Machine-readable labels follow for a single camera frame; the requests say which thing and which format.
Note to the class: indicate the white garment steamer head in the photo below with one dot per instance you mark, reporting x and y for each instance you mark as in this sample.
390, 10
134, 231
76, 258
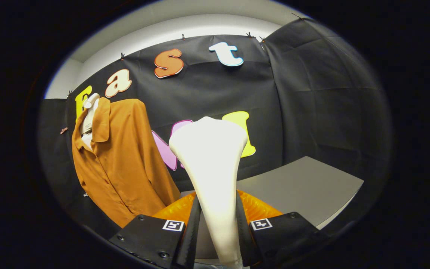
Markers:
211, 168

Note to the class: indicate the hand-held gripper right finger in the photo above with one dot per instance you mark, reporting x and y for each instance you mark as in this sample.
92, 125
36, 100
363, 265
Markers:
243, 231

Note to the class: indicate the black backdrop cloth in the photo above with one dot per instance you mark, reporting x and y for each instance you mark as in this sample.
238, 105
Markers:
319, 112

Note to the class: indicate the orange button-up shirt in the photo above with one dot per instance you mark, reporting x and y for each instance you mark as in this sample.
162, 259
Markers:
125, 168

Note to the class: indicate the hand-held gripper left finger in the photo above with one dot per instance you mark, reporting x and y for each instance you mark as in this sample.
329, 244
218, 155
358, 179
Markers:
190, 231

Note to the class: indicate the grey cabinet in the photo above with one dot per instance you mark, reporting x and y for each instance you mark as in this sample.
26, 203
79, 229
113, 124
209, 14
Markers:
297, 186

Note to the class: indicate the white mannequin torso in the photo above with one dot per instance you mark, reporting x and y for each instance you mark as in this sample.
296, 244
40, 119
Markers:
88, 119

